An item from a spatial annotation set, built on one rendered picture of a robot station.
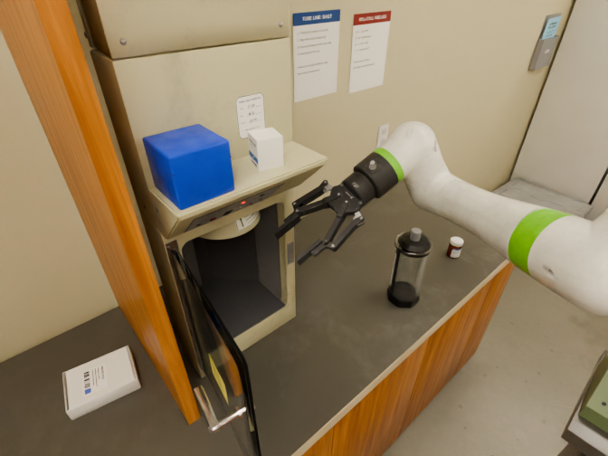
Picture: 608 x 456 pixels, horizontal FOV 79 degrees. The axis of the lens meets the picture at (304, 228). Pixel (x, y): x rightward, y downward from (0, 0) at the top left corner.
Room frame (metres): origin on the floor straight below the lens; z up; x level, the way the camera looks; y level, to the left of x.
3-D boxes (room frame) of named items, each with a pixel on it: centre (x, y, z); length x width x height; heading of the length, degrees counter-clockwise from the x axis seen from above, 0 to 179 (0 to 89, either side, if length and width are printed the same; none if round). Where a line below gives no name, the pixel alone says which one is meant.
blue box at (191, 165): (0.54, 0.19, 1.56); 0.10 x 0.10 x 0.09; 41
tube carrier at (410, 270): (0.84, -0.32, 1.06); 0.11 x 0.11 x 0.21
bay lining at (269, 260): (0.75, 0.23, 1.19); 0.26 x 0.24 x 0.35; 131
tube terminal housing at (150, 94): (0.75, 0.23, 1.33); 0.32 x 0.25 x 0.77; 131
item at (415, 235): (0.84, -0.32, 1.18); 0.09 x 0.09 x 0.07
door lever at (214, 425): (0.34, 0.15, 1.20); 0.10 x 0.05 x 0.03; 33
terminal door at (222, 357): (0.41, 0.17, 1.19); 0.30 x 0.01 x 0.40; 33
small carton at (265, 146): (0.64, 0.07, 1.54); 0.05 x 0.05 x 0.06; 26
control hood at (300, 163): (0.61, 0.11, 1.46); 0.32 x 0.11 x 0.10; 131
